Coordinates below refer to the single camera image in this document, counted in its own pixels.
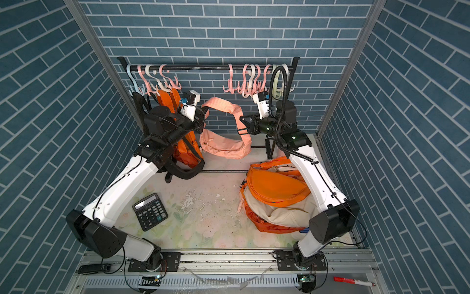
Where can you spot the pink hook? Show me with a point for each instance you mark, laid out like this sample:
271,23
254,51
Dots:
242,88
262,86
229,88
169,83
146,83
255,87

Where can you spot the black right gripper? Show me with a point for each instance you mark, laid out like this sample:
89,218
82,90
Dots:
253,130

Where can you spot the red white marker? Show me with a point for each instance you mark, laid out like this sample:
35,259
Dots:
354,281

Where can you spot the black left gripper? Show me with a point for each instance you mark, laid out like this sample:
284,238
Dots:
197,119

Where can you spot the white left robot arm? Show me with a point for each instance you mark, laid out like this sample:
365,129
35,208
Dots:
94,225

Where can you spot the black clothes rack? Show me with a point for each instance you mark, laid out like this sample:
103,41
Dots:
269,143

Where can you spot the dark orange bag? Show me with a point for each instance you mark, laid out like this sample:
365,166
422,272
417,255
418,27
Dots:
261,224

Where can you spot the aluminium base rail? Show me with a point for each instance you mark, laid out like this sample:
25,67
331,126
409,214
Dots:
234,271

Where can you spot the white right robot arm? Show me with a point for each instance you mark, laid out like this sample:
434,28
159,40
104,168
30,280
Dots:
336,214

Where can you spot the black remote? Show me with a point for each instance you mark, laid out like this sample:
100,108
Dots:
92,268

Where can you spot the white hook middle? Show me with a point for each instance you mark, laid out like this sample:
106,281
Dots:
252,73

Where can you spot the beige bag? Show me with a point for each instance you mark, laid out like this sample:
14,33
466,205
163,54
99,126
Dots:
296,215

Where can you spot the black calculator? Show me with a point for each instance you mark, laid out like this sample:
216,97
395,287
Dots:
150,212

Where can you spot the black bag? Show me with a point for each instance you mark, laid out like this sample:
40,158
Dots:
147,110

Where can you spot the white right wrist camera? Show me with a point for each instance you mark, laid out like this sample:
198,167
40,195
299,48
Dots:
262,101

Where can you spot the white hook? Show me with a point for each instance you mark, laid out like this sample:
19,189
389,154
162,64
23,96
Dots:
158,85
252,73

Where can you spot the light blue hook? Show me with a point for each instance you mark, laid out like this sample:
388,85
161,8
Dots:
134,87

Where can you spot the white hook left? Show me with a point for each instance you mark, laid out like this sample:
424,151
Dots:
158,85

